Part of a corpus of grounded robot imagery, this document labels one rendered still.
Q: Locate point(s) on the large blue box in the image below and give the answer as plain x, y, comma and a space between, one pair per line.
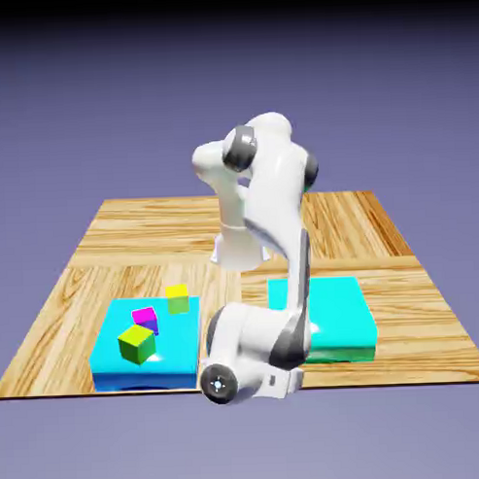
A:
177, 342

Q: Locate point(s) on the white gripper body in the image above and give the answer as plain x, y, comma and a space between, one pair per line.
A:
294, 379

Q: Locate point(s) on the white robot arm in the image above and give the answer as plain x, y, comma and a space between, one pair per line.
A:
274, 191

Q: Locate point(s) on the large turquoise box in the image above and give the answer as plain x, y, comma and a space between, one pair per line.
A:
339, 313

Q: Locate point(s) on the small yellow cube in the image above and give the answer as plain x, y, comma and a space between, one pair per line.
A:
177, 298

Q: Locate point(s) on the small magenta cube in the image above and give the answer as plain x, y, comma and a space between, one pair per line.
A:
144, 316

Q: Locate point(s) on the small green cube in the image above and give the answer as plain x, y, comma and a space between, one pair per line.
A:
136, 344

